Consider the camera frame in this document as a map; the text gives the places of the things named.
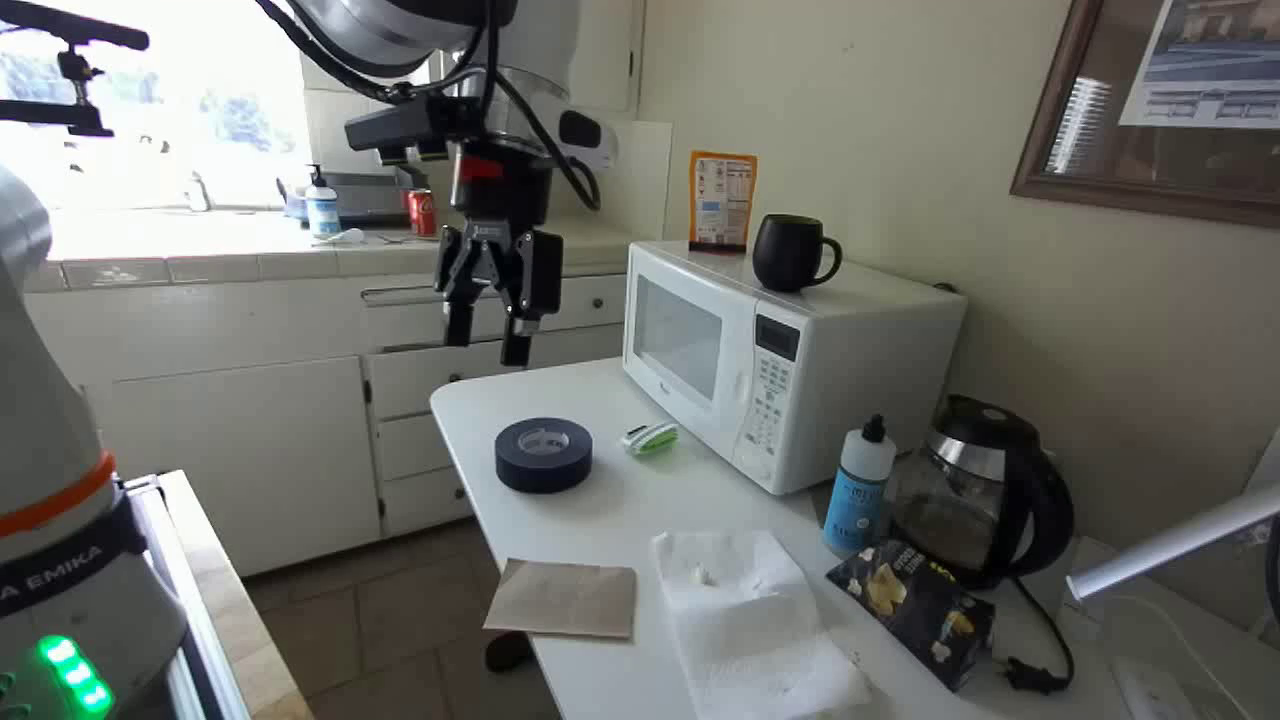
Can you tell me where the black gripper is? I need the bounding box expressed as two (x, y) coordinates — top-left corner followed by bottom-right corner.
(436, 135), (567, 373)

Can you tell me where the bottle with blue label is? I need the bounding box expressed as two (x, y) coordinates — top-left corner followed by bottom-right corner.
(821, 411), (900, 561)

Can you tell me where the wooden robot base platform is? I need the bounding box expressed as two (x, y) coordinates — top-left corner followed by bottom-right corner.
(124, 465), (315, 720)

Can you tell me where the clear soap dispenser bottle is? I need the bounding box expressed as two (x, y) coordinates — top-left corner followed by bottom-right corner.
(299, 160), (346, 246)

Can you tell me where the white microwave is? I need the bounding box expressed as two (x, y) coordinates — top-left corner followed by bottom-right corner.
(619, 238), (972, 499)

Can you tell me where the red can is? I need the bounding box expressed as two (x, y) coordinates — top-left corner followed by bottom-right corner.
(402, 184), (442, 246)

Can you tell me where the black tape roll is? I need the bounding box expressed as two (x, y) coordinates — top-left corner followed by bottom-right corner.
(492, 411), (595, 495)

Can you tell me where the gray countertop appliance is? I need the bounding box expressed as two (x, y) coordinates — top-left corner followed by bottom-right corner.
(315, 166), (431, 231)

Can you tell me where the white table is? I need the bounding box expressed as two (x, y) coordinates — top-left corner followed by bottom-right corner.
(422, 357), (1280, 720)

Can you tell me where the white kitchen cabinet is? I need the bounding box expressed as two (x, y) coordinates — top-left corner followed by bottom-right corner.
(25, 214), (631, 579)

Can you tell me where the black mug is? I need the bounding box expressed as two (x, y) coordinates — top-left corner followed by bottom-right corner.
(747, 214), (848, 297)

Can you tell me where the black table foot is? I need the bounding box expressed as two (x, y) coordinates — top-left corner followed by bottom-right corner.
(478, 627), (536, 678)

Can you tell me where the white plastic bag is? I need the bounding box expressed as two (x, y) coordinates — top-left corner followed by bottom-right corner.
(646, 526), (877, 720)

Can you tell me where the brown framed picture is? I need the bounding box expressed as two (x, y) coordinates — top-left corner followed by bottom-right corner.
(1006, 0), (1280, 231)

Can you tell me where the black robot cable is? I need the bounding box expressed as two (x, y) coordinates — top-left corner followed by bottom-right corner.
(250, 0), (608, 217)

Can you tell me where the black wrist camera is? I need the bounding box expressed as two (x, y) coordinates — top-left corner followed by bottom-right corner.
(341, 100), (462, 171)

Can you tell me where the black camera on mount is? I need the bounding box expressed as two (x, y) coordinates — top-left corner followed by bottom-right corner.
(0, 0), (151, 139)

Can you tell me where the glass kettle black handle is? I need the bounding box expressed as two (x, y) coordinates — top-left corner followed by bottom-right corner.
(889, 393), (1081, 598)

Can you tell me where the black kettle power cord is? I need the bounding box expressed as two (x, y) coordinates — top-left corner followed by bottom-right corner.
(997, 574), (1081, 695)

